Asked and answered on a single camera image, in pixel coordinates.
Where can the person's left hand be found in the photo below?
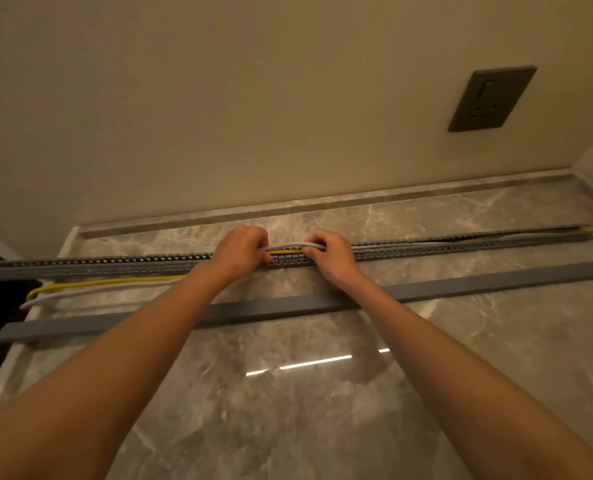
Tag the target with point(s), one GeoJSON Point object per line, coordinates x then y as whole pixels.
{"type": "Point", "coordinates": [239, 252]}

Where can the dark wall socket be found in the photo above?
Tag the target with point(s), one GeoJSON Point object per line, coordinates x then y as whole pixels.
{"type": "Point", "coordinates": [491, 98]}

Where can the person's right forearm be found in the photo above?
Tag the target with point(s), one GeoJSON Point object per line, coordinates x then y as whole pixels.
{"type": "Point", "coordinates": [471, 389]}

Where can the person's right fingers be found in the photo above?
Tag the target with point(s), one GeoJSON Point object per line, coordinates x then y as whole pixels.
{"type": "Point", "coordinates": [315, 243]}

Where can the person's left fingers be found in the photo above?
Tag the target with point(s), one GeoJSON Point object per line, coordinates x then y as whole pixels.
{"type": "Point", "coordinates": [263, 249]}

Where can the person's left forearm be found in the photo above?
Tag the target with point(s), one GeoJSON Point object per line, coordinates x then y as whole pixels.
{"type": "Point", "coordinates": [96, 374]}

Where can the person's right hand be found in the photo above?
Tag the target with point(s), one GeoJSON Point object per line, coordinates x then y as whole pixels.
{"type": "Point", "coordinates": [334, 262]}

